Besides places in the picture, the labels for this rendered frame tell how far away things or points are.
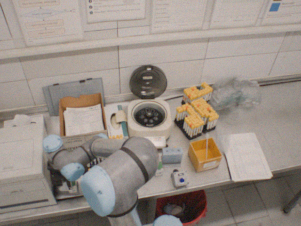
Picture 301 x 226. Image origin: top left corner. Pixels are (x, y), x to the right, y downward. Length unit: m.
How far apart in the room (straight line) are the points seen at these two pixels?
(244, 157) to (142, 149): 1.00
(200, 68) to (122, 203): 1.25
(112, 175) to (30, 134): 0.73
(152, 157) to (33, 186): 0.70
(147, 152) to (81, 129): 0.93
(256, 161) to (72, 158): 1.01
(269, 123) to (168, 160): 0.73
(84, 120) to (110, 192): 1.02
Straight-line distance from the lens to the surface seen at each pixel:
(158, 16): 1.54
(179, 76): 1.84
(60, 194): 1.48
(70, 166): 1.09
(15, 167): 1.30
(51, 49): 1.55
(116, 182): 0.72
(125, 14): 1.51
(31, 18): 1.49
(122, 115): 1.66
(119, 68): 1.70
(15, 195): 1.41
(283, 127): 1.94
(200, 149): 1.65
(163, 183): 1.51
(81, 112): 1.73
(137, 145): 0.77
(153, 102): 1.69
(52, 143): 1.14
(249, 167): 1.65
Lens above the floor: 2.20
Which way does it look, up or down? 48 degrees down
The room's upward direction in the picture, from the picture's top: 3 degrees clockwise
